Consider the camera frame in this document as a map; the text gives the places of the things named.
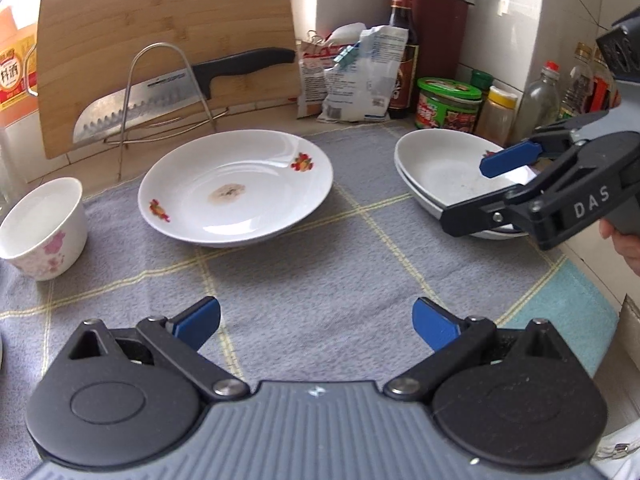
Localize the dark red knife block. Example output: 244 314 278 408
412 0 472 97

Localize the orange white food packet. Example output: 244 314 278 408
297 37 352 119

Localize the white plate with red speck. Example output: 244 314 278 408
395 160 532 240

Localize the orange cooking wine bottle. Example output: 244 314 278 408
0 0 42 129

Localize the white bowl with pink flowers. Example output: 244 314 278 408
0 177 90 282

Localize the blue bag clip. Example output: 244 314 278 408
334 43 362 69

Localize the white blue food packet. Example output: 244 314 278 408
316 24 409 124

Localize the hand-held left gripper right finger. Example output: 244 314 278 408
384 297 576 403

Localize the metal wire rack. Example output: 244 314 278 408
103 42 231 182

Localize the grey blue checked towel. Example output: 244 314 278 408
0 120 621 388

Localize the green-lid sauce jar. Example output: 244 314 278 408
415 77 484 134

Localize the white plate with speckled stains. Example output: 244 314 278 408
394 129 540 213

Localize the kitchen knife with black handle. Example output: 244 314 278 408
72 47 296 147

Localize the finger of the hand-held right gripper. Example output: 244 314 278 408
440 180 532 239
479 110 614 179

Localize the wooden cutting board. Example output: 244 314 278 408
37 0 302 160

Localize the yellow-lid spice jar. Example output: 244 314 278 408
475 86 517 147

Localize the white plate with brown stain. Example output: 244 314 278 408
138 130 334 248

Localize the glass bottle with red cap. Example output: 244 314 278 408
520 61 561 137

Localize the person's right hand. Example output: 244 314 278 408
599 220 640 277

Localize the glass bottle with red label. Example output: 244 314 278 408
590 45 619 112

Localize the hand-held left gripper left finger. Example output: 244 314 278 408
65 296 251 402

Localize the dark soy sauce bottle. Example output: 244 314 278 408
386 0 419 120

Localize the glass bottle with gold cap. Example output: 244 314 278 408
557 42 596 122

